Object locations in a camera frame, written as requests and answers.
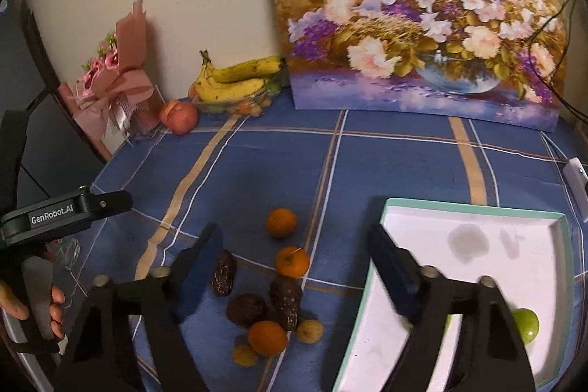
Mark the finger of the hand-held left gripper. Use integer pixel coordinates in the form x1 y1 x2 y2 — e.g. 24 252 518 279
90 189 134 219

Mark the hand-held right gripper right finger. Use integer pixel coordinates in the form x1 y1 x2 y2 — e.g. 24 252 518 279
370 223 538 392

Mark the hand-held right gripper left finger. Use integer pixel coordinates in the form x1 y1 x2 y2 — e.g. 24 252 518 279
55 223 223 392

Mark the dark wrinkled fruit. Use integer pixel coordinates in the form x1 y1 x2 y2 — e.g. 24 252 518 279
226 293 268 327
269 276 303 331
210 249 238 297

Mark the white tray with teal rim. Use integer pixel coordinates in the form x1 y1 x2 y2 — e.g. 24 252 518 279
333 198 570 392

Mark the person's left hand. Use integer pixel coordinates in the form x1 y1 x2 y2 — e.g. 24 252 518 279
0 281 66 338

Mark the clear glass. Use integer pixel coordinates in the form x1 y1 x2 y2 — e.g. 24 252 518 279
57 236 82 271

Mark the dark furniture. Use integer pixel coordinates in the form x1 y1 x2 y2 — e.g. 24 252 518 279
9 0 108 209

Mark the orange tangerine with stem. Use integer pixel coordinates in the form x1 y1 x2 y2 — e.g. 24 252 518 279
275 246 311 279

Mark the clear plastic box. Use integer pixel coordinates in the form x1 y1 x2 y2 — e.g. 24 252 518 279
124 84 165 136

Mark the red apple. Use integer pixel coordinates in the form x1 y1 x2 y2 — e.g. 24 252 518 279
159 99 199 136

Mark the blue plaid tablecloth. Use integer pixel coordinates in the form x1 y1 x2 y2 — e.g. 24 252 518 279
89 98 588 392

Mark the pink wrapped bouquet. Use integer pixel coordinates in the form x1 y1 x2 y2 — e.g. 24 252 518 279
67 0 154 140

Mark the round green fruit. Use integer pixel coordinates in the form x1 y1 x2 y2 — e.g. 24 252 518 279
511 308 539 345

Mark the clear plastic fruit container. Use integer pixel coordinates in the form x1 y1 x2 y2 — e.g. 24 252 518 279
190 79 282 116

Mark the yellow banana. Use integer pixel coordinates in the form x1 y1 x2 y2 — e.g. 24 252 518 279
190 50 267 103
211 56 286 83

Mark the floral painting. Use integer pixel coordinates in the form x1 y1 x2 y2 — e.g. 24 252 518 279
256 0 570 133

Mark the black cable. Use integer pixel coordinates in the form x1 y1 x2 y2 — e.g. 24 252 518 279
524 0 588 122

